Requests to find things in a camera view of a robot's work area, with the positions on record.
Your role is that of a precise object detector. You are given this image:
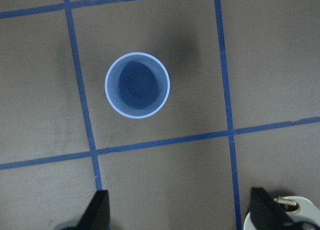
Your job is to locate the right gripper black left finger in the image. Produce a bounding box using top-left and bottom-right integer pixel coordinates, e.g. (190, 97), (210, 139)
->
(76, 190), (110, 230)

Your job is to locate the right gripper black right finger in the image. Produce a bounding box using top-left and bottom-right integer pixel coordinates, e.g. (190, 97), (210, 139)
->
(250, 187), (302, 229)

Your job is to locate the blue cup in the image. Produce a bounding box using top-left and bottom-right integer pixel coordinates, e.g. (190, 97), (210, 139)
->
(104, 52), (171, 119)

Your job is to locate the white toaster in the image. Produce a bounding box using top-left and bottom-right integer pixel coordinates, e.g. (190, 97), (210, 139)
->
(243, 196), (320, 229)

